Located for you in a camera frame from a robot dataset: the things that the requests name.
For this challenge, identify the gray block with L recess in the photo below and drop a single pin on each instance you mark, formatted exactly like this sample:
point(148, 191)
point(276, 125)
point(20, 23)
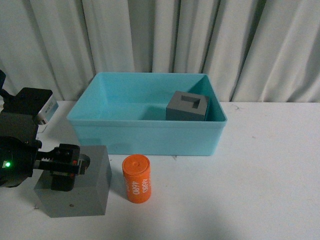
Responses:
point(185, 106)

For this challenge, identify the orange cylinder with white text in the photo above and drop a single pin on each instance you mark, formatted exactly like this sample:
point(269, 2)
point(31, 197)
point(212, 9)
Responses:
point(136, 170)

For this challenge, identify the light blue plastic box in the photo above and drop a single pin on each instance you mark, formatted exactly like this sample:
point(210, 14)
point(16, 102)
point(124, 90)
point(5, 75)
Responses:
point(126, 112)

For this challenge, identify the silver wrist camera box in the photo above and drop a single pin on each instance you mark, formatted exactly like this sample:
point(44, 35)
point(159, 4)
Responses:
point(47, 106)

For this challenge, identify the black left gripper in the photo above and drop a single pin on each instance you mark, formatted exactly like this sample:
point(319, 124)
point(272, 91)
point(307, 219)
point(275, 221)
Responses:
point(20, 151)

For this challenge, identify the pale gray curtain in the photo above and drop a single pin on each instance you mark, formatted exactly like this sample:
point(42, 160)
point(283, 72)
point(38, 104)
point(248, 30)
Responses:
point(252, 50)

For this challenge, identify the large plain gray block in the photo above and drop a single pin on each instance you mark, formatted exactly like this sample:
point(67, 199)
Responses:
point(89, 195)

